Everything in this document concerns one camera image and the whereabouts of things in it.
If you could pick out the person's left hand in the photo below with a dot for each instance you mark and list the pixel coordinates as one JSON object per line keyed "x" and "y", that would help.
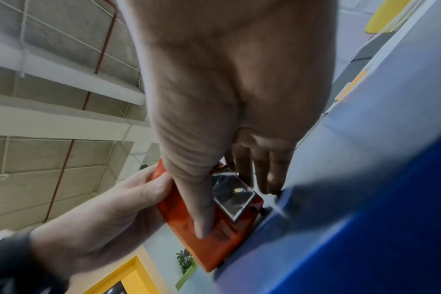
{"x": 97, "y": 218}

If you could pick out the person's right hand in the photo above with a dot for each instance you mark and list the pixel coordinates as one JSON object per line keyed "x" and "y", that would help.
{"x": 213, "y": 71}

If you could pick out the orange handheld device with screen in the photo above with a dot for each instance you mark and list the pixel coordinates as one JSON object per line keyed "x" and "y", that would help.
{"x": 206, "y": 247}

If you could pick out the person's left forearm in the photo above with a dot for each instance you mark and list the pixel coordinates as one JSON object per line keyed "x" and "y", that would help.
{"x": 17, "y": 264}

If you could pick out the red ceiling pipe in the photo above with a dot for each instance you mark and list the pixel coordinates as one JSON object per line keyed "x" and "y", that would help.
{"x": 60, "y": 178}
{"x": 106, "y": 48}

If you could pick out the green potted plant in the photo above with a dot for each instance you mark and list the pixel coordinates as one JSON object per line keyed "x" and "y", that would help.
{"x": 185, "y": 259}

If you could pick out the yellow strip sign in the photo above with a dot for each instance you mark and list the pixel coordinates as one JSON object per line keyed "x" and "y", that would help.
{"x": 351, "y": 85}

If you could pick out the yellow column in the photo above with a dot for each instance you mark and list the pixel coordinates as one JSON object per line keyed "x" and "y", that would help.
{"x": 386, "y": 15}

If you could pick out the blue panel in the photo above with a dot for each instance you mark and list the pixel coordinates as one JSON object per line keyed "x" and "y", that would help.
{"x": 369, "y": 201}

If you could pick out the yellow door frame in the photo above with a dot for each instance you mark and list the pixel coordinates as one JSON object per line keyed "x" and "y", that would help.
{"x": 131, "y": 275}

